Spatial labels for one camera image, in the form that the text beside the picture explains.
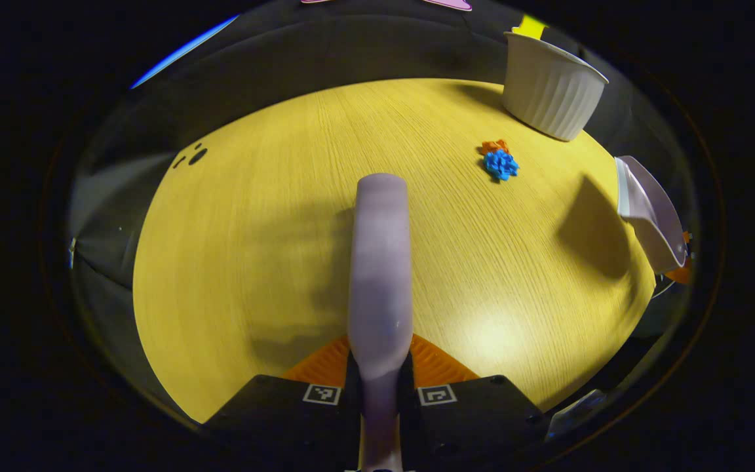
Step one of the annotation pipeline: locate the blue trash scrap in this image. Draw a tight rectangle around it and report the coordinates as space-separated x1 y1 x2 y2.
484 149 520 182

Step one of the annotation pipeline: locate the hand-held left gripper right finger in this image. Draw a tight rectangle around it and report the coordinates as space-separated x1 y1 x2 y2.
397 333 547 472

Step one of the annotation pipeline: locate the white ribbed garbage bin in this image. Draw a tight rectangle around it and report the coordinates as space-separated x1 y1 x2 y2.
501 31 610 142

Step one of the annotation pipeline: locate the pink dustpan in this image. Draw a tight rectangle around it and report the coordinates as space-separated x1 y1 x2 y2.
615 155 688 275

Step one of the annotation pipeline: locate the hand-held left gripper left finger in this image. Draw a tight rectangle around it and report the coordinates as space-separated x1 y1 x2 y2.
203 336 361 472

